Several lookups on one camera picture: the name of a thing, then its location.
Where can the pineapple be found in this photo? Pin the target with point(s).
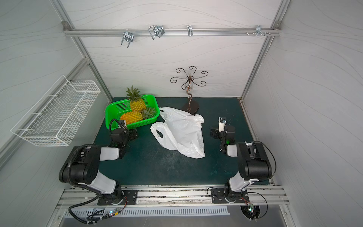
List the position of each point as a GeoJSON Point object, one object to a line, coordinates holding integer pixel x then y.
{"type": "Point", "coordinates": [137, 104]}
{"type": "Point", "coordinates": [133, 117]}

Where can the metal U-bolt hook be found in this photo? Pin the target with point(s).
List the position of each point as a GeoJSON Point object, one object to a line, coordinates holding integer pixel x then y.
{"type": "Point", "coordinates": [156, 31]}

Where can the bronze scroll hanger stand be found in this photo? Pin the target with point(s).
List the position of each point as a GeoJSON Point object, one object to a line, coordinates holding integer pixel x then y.
{"type": "Point", "coordinates": [191, 106]}

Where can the metal U-bolt clamp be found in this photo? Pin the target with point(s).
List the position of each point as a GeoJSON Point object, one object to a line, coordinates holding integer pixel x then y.
{"type": "Point", "coordinates": [128, 38]}

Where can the white wire basket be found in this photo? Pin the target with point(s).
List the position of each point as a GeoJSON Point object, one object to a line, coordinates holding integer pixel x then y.
{"type": "Point", "coordinates": [55, 118]}

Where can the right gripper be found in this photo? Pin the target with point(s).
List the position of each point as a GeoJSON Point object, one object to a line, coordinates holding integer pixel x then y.
{"type": "Point", "coordinates": [215, 133]}

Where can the white plastic bag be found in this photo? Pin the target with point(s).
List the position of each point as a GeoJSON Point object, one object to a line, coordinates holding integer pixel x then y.
{"type": "Point", "coordinates": [180, 131]}

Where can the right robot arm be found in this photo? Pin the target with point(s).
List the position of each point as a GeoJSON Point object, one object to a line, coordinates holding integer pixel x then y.
{"type": "Point", "coordinates": [253, 166]}

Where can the right metal hook clamp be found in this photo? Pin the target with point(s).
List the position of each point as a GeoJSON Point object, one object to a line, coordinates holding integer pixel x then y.
{"type": "Point", "coordinates": [258, 32]}

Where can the controller board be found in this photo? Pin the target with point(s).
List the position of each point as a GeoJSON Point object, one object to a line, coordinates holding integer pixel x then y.
{"type": "Point", "coordinates": [251, 212]}
{"type": "Point", "coordinates": [114, 212]}

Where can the aluminium cross rail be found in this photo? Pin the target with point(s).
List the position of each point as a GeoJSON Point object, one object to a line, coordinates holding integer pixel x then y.
{"type": "Point", "coordinates": [169, 32]}

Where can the lying pineapple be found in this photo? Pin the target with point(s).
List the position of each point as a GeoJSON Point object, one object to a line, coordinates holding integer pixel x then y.
{"type": "Point", "coordinates": [133, 117]}

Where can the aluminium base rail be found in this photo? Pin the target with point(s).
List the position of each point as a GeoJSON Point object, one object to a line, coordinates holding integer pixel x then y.
{"type": "Point", "coordinates": [178, 195]}

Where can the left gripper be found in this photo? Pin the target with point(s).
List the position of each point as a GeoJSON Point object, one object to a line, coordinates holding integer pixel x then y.
{"type": "Point", "coordinates": [132, 134]}

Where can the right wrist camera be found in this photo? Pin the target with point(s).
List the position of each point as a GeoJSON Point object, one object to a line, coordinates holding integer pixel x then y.
{"type": "Point", "coordinates": [221, 124]}

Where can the small metal bracket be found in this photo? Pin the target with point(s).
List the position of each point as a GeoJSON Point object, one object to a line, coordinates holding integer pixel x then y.
{"type": "Point", "coordinates": [189, 31]}

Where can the right controller board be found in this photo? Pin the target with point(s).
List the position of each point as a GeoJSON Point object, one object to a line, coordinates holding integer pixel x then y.
{"type": "Point", "coordinates": [251, 212]}

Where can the white vented cable duct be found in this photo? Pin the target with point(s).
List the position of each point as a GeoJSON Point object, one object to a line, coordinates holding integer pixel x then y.
{"type": "Point", "coordinates": [192, 211]}

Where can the left controller board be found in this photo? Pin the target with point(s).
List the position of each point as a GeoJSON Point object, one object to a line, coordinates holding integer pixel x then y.
{"type": "Point", "coordinates": [114, 212]}

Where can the green table mat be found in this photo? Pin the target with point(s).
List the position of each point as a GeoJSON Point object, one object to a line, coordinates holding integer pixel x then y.
{"type": "Point", "coordinates": [148, 163]}

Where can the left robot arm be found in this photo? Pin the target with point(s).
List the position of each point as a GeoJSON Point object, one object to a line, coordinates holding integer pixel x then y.
{"type": "Point", "coordinates": [81, 169]}

